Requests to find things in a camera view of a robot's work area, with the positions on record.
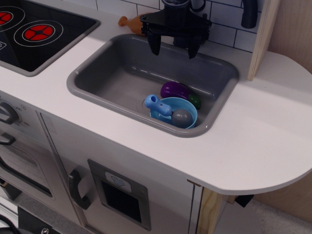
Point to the grey cabinet door handle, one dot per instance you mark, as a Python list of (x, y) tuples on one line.
[(74, 180)]

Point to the orange toy chicken drumstick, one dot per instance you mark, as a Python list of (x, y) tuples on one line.
[(134, 24)]

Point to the wooden side post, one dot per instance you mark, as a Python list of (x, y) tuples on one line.
[(264, 34)]

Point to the toy oven door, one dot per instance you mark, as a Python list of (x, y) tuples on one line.
[(31, 168)]

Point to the black toy stovetop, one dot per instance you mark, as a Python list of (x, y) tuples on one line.
[(33, 35)]

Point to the grey ice dispenser panel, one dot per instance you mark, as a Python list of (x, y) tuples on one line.
[(121, 194)]

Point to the grey oven knob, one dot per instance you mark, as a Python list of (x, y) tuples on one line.
[(7, 114)]

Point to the light blue plastic bowl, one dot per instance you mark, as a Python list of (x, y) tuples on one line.
[(175, 103)]

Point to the grey plastic sink basin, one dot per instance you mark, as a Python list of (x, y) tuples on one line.
[(124, 71)]

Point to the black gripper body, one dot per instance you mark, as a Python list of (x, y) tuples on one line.
[(177, 20)]

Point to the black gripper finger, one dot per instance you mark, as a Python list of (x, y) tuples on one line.
[(193, 47), (154, 41)]

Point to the blue and grey toy spoon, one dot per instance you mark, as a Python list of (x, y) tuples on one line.
[(180, 118)]

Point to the black toy faucet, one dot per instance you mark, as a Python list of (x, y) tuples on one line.
[(234, 22)]

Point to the purple toy eggplant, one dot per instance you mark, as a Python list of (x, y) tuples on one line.
[(178, 90)]

